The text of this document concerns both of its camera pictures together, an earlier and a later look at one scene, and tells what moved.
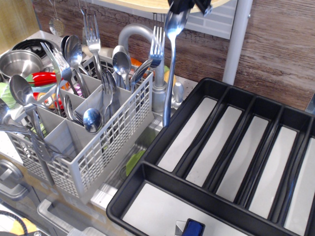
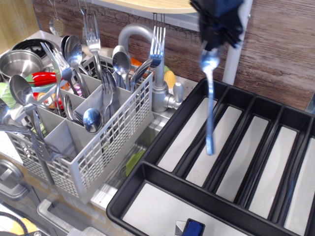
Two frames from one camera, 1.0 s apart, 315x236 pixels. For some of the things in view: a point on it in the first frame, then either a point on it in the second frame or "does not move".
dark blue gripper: x=177 y=6 to x=219 y=21
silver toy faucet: x=159 y=92 does not move
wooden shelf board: x=162 y=6 does not move
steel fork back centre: x=92 y=40 does not move
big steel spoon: x=176 y=20 to x=210 y=57
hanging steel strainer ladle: x=56 y=25 does not move
